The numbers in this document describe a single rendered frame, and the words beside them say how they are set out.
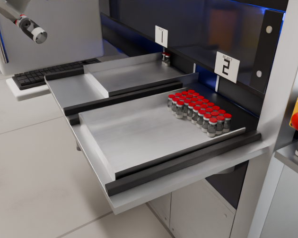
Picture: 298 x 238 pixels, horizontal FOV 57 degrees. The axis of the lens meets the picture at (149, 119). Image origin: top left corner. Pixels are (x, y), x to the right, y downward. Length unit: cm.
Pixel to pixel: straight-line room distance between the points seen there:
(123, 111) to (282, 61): 42
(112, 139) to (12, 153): 165
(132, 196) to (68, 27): 101
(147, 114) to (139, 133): 9
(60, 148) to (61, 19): 110
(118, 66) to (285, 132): 68
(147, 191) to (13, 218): 132
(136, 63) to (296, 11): 69
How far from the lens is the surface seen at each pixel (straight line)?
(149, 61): 118
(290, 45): 64
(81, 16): 142
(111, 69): 111
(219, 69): 79
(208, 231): 113
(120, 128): 73
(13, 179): 205
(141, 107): 82
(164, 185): 57
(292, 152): 73
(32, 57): 139
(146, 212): 167
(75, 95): 93
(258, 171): 78
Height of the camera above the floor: 128
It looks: 32 degrees down
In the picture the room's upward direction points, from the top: straight up
